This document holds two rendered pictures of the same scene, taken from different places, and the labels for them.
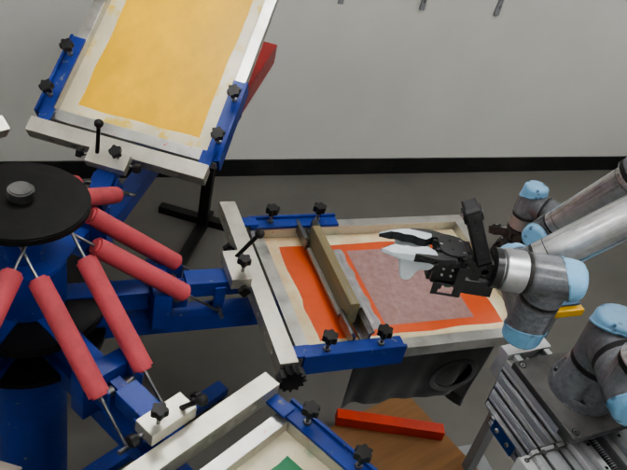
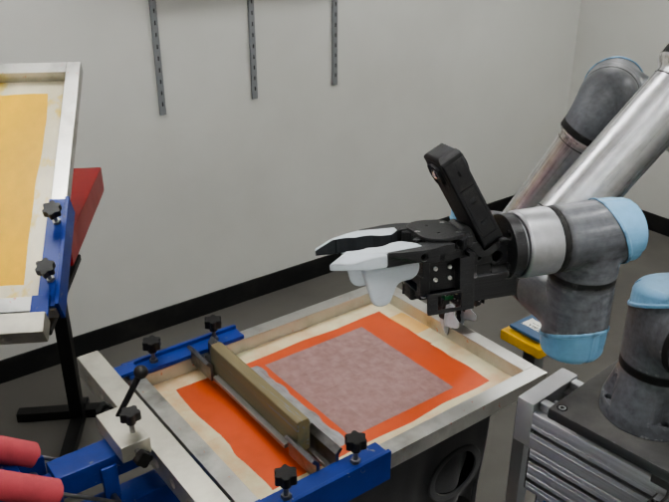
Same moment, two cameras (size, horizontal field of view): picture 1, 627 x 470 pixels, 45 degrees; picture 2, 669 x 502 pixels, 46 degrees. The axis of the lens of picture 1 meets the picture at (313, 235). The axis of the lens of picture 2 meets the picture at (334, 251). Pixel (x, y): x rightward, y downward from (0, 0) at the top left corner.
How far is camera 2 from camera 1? 0.52 m
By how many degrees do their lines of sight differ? 14
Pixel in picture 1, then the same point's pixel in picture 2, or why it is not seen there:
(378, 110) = (244, 222)
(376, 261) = (308, 365)
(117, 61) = not seen: outside the picture
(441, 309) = (411, 391)
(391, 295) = (342, 397)
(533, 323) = (589, 313)
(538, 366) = (582, 402)
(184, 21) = not seen: outside the picture
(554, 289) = (605, 245)
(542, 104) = (413, 166)
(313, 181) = (198, 325)
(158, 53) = not seen: outside the picture
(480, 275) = (492, 263)
